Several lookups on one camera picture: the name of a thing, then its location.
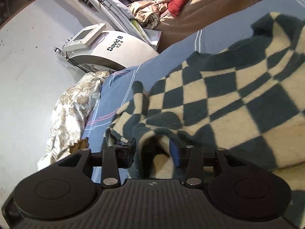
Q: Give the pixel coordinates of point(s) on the green cream checkered sweater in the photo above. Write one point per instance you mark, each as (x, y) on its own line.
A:
(248, 99)

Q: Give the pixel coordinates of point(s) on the brown covered massage bed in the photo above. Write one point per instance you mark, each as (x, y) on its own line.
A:
(195, 15)

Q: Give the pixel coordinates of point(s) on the floral beige pillow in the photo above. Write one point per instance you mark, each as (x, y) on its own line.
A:
(69, 117)

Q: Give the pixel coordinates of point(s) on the blue striped bed sheet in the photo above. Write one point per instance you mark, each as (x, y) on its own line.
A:
(117, 90)

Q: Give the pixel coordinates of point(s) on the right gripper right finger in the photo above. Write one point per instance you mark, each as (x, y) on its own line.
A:
(201, 166)

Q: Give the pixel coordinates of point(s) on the beige crumpled blanket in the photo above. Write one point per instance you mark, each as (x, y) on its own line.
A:
(148, 12)

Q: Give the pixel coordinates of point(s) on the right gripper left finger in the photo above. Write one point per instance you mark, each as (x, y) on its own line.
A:
(111, 159)

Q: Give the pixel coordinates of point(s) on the white folded screen panels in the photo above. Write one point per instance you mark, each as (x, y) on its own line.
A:
(122, 18)

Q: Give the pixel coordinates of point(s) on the white David B machine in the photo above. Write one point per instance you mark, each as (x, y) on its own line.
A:
(96, 49)

